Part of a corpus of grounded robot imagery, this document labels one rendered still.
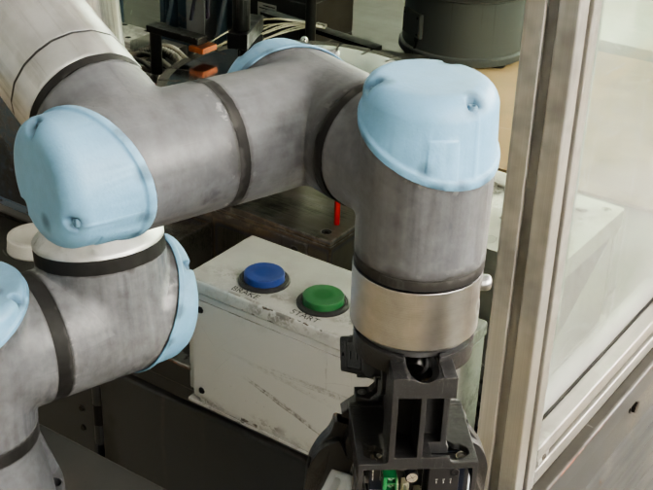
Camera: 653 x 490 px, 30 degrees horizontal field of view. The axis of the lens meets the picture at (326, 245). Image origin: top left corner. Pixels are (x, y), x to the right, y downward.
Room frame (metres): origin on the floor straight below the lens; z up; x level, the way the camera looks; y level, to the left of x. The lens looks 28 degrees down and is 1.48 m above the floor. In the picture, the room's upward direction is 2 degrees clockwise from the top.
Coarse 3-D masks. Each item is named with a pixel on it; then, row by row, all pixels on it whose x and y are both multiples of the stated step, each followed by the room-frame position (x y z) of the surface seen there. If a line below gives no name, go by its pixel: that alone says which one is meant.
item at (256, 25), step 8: (232, 0) 1.43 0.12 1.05; (240, 0) 1.42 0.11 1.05; (248, 0) 1.43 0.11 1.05; (232, 8) 1.43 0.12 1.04; (240, 8) 1.42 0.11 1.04; (248, 8) 1.43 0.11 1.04; (232, 16) 1.43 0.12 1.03; (240, 16) 1.42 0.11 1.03; (248, 16) 1.43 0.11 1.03; (256, 16) 1.49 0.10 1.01; (232, 24) 1.43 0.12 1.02; (240, 24) 1.42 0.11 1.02; (248, 24) 1.43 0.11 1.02; (256, 24) 1.46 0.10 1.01; (232, 32) 1.42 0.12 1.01; (240, 32) 1.42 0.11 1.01; (248, 32) 1.42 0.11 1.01; (256, 32) 1.46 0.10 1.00; (232, 40) 1.42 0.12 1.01; (240, 40) 1.41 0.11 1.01; (248, 40) 1.42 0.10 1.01; (256, 40) 1.47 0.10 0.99; (232, 48) 1.42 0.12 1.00; (240, 48) 1.41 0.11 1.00; (248, 48) 1.42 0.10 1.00
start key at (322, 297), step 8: (312, 288) 0.99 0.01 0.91; (320, 288) 0.99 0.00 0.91; (328, 288) 0.99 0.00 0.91; (336, 288) 0.99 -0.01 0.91; (304, 296) 0.98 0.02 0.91; (312, 296) 0.98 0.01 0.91; (320, 296) 0.98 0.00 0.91; (328, 296) 0.98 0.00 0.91; (336, 296) 0.98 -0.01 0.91; (344, 296) 0.98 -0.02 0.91; (304, 304) 0.97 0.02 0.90; (312, 304) 0.96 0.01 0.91; (320, 304) 0.96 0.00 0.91; (328, 304) 0.96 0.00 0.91; (336, 304) 0.97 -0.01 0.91
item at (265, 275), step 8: (256, 264) 1.03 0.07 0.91; (264, 264) 1.03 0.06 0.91; (272, 264) 1.04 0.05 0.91; (248, 272) 1.02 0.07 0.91; (256, 272) 1.02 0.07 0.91; (264, 272) 1.02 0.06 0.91; (272, 272) 1.02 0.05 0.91; (280, 272) 1.02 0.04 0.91; (248, 280) 1.01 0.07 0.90; (256, 280) 1.00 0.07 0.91; (264, 280) 1.00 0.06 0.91; (272, 280) 1.00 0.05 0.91; (280, 280) 1.01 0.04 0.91; (264, 288) 1.00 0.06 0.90
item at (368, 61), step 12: (324, 48) 1.56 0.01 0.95; (336, 48) 1.57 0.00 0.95; (348, 48) 1.57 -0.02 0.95; (192, 60) 1.50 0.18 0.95; (204, 60) 1.50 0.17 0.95; (216, 60) 1.50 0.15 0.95; (228, 60) 1.50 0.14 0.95; (348, 60) 1.52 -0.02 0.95; (360, 60) 1.52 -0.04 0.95; (372, 60) 1.52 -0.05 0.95; (384, 60) 1.52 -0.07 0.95; (180, 72) 1.45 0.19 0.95; (192, 72) 1.45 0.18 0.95; (204, 72) 1.45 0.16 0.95; (216, 72) 1.46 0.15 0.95; (168, 84) 1.41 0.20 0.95
